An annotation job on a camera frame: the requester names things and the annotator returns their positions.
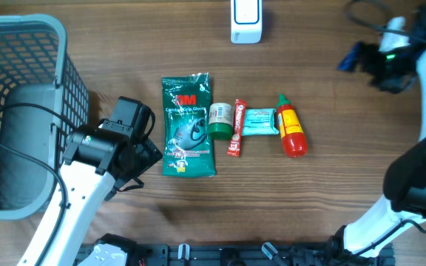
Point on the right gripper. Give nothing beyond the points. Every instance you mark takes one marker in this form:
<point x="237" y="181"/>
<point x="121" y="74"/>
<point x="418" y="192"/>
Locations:
<point x="393" y="83"/>

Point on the red sriracha sauce bottle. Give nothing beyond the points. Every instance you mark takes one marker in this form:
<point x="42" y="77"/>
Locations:
<point x="292" y="135"/>

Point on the pale green wipes packet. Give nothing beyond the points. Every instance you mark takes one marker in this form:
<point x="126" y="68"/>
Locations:
<point x="259" y="122"/>

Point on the red tissue packet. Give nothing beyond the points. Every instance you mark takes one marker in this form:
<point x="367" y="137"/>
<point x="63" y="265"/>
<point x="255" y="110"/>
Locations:
<point x="352" y="58"/>

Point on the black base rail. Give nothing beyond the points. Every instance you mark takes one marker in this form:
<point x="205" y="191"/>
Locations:
<point x="311" y="253"/>

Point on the red coffee stick sachet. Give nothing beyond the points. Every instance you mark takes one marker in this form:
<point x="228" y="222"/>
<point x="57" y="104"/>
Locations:
<point x="234" y="146"/>

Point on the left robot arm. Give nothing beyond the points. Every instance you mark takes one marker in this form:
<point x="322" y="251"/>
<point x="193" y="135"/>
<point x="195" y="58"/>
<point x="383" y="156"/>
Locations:
<point x="98" y="162"/>

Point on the white barcode scanner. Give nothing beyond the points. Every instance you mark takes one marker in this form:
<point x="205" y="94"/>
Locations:
<point x="246" y="21"/>

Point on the grey plastic mesh basket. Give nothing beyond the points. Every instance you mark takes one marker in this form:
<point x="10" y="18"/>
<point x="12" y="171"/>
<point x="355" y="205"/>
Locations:
<point x="42" y="98"/>

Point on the green 3M gloves packet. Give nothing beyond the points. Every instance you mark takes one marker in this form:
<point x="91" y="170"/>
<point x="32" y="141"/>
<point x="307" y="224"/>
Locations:
<point x="188" y="148"/>

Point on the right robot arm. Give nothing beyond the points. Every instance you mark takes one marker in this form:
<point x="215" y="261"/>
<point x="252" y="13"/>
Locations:
<point x="403" y="203"/>

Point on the green lid white jar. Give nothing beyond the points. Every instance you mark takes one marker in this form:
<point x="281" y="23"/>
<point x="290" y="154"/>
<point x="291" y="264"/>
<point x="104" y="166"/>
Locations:
<point x="220" y="121"/>

